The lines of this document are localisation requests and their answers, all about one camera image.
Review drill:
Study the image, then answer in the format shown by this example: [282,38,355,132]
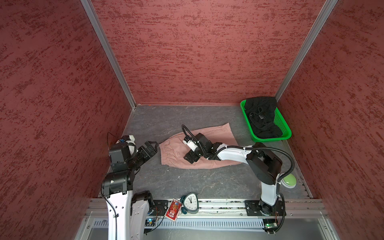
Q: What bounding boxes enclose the right aluminium corner post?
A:
[275,0,338,101]

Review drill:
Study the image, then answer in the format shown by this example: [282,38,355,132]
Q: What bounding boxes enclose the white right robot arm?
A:
[183,134,287,216]

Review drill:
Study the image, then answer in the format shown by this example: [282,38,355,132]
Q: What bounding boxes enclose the black corrugated cable hose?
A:
[180,124,296,233]

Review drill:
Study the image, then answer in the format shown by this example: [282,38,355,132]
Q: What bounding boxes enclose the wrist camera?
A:
[119,135,136,152]
[183,136,198,152]

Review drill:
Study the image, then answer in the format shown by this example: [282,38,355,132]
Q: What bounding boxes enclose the red snack packet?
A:
[165,199,183,222]

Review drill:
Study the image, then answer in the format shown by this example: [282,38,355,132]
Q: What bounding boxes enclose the black shorts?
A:
[244,97,283,139]

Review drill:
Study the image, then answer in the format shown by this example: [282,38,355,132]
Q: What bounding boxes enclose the pink drawstring shorts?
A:
[158,122,241,170]

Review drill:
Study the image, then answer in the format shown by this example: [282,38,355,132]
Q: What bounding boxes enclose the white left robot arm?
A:
[101,136,159,240]

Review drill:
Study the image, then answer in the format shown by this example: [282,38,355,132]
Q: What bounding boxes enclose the aluminium corner post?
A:
[275,0,338,101]
[81,0,137,110]

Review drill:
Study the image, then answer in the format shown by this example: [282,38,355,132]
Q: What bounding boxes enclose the left aluminium corner post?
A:
[81,0,137,110]

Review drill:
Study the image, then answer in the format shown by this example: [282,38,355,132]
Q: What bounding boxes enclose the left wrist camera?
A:
[119,135,136,152]

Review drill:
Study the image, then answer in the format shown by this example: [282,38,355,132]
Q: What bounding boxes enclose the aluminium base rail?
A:
[85,199,329,219]

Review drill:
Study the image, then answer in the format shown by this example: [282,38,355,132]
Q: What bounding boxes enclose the teal analog clock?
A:
[180,193,200,215]

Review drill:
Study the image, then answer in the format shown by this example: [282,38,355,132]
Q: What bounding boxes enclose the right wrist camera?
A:
[183,136,198,152]

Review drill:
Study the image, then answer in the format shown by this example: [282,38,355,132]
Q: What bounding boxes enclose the green plastic basket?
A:
[240,100,292,143]

